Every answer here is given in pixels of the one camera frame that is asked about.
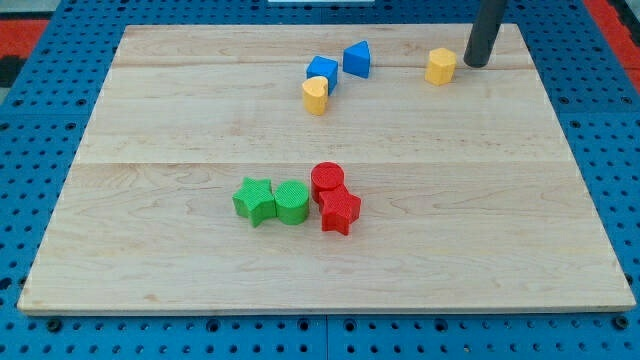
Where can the red star block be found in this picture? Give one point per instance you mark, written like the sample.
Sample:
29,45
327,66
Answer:
339,208

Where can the green star block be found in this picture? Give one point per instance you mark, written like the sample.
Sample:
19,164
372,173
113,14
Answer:
255,201

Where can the yellow heart block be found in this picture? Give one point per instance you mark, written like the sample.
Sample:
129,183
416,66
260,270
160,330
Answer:
315,95

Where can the light wooden board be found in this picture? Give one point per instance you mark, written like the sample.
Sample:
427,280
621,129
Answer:
472,202

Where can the red cylinder block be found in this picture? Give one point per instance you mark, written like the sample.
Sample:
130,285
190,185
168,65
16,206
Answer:
325,176

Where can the yellow hexagon block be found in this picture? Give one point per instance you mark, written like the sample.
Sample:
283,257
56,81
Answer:
441,66

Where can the blue cube block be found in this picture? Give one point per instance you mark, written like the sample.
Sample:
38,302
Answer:
326,67

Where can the green cylinder block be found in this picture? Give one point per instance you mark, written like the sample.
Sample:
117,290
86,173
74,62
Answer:
292,202

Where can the blue triangle block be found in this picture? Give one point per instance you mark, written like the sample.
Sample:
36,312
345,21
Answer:
357,59

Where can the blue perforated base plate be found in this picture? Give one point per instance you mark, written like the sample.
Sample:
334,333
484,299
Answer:
48,106

